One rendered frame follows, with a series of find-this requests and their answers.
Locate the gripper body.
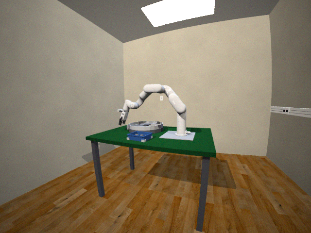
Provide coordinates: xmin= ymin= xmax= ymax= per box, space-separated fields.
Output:
xmin=121 ymin=111 xmax=128 ymax=121

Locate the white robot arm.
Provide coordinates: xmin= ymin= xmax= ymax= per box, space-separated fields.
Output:
xmin=117 ymin=84 xmax=190 ymax=136

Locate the blue crate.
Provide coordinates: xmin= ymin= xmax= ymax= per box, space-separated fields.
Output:
xmin=127 ymin=131 xmax=152 ymax=142

